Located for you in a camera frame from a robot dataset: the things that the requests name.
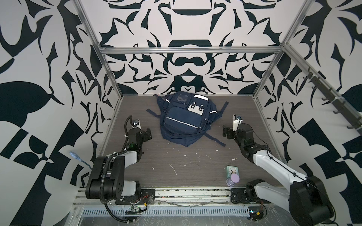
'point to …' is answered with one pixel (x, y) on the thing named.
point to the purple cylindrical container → (234, 179)
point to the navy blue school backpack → (186, 117)
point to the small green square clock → (230, 169)
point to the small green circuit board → (256, 213)
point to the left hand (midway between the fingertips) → (138, 127)
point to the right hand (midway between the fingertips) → (230, 123)
